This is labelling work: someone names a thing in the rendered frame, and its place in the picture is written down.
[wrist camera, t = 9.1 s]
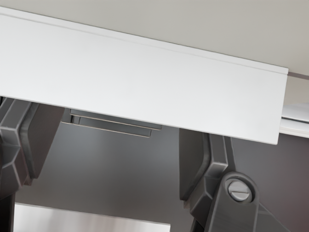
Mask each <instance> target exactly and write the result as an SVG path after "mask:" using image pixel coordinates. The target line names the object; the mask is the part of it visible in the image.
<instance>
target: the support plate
mask: <svg viewBox="0 0 309 232"><path fill-rule="evenodd" d="M0 6H4V7H8V8H13V9H17V10H21V11H26V12H32V13H36V14H40V15H45V16H50V17H55V18H59V19H64V20H69V21H73V22H77V23H83V24H88V25H92V26H96V27H100V28H105V29H111V30H115V31H119V32H124V33H129V34H133V35H138V36H143V37H148V38H152V39H156V40H161V41H167V42H171V43H175V44H180V45H184V46H190V47H194V48H199V49H203V50H208V51H212V52H218V53H222V54H227V55H231V56H235V57H240V58H246V59H250V60H254V61H259V62H263V63H268V64H273V65H278V66H282V67H287V68H288V69H289V70H288V72H293V73H298V74H302V75H308V76H309V0H0ZM307 102H309V80H306V79H301V78H296V77H292V76H287V82H286V91H285V97H284V103H283V105H289V104H300V103H307Z"/></svg>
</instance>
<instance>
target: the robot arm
mask: <svg viewBox="0 0 309 232"><path fill-rule="evenodd" d="M64 111H65V107H60V106H54V105H49V104H42V103H36V102H31V101H26V100H20V99H13V98H8V97H6V98H5V100H4V101H3V103H2V104H1V106H0V232H13V230H14V212H15V194H16V192H17V191H19V190H21V189H22V187H23V185H26V186H31V184H32V181H33V179H38V177H39V175H40V173H41V171H42V168H43V166H44V163H45V160H46V158H47V155H48V152H49V150H50V147H51V145H52V142H53V140H54V137H55V135H56V132H57V129H58V127H59V124H60V122H61V119H62V116H63V114H64ZM179 198H180V200H183V208H184V209H190V214H191V215H192V216H193V217H194V220H193V223H192V227H191V229H190V232H290V231H289V230H288V229H287V228H286V227H285V226H284V225H283V224H282V223H281V222H280V221H279V220H278V219H277V218H275V217H274V216H273V215H272V214H271V213H270V212H269V211H268V210H267V209H266V208H265V207H264V206H263V205H262V204H261V203H260V202H259V199H260V195H259V190H258V187H257V185H256V184H255V182H254V181H253V180H252V179H251V178H250V177H249V176H247V175H245V174H244V173H240V172H237V167H236V162H235V154H234V149H233V143H232V138H231V137H229V136H223V135H218V134H212V133H205V132H200V131H195V130H189V129H184V128H180V129H179Z"/></svg>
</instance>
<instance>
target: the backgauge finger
mask: <svg viewBox="0 0 309 232"><path fill-rule="evenodd" d="M69 113H70V114H71V115H74V116H80V118H79V125H80V126H84V127H89V128H96V129H101V130H107V131H113V132H118V133H126V134H131V135H136V136H142V137H150V136H151V131H152V129H154V130H161V129H162V125H161V124H156V123H150V122H143V121H138V120H133V119H127V118H122V117H116V116H109V115H104V114H99V113H93V112H88V111H83V110H76V109H70V111H69Z"/></svg>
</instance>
